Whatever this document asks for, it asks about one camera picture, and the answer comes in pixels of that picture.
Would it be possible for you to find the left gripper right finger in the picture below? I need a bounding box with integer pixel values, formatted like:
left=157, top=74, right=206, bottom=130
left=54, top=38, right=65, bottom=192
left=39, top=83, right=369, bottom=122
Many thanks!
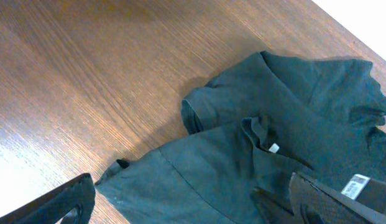
left=289, top=173, right=386, bottom=224

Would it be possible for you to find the black Nike t-shirt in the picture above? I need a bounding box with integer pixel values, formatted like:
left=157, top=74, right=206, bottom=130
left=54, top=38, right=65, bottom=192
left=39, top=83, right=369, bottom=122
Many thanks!
left=96, top=51, right=386, bottom=223

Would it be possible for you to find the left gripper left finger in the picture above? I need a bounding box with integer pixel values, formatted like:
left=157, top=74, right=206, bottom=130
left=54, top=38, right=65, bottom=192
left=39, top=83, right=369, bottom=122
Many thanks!
left=0, top=173, right=95, bottom=224

